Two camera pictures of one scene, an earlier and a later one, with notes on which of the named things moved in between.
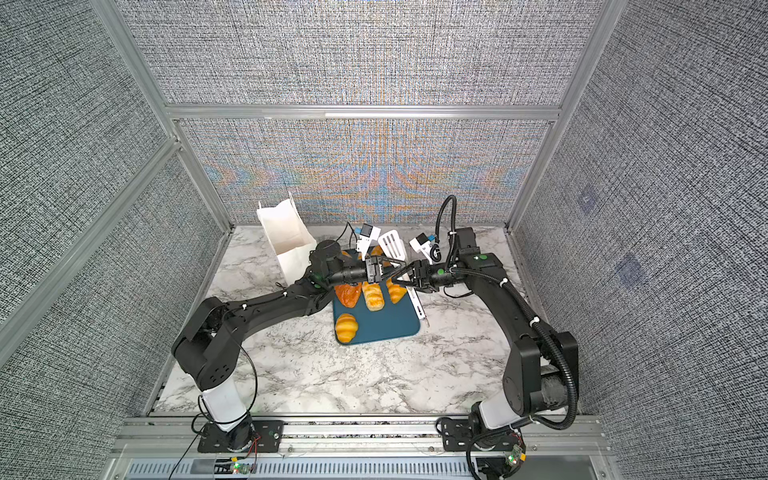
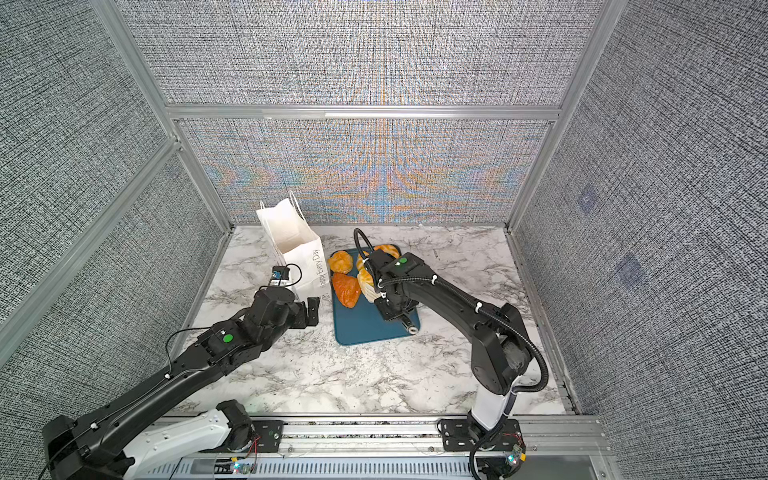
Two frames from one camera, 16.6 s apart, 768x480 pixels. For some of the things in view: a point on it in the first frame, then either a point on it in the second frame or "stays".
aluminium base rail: [168, 447] stays
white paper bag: [290, 237] stays
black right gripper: [422, 273] → [388, 315]
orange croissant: [348, 294] stays
